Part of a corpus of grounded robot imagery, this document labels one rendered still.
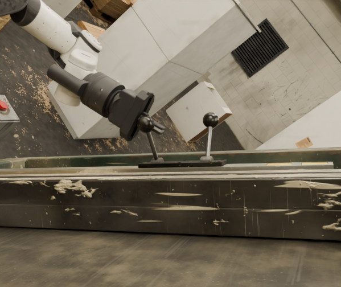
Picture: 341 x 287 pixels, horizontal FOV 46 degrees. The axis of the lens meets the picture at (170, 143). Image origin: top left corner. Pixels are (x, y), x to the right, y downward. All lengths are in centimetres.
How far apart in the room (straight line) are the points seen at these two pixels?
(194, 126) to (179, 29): 285
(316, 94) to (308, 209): 830
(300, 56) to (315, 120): 464
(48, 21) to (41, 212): 68
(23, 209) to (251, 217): 33
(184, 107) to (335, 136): 238
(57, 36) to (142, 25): 211
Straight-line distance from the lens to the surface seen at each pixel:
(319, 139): 432
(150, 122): 87
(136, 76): 322
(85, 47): 122
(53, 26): 118
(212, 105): 574
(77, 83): 93
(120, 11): 657
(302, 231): 47
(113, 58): 334
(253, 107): 888
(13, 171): 113
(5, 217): 65
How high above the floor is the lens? 174
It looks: 19 degrees down
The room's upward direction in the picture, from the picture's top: 53 degrees clockwise
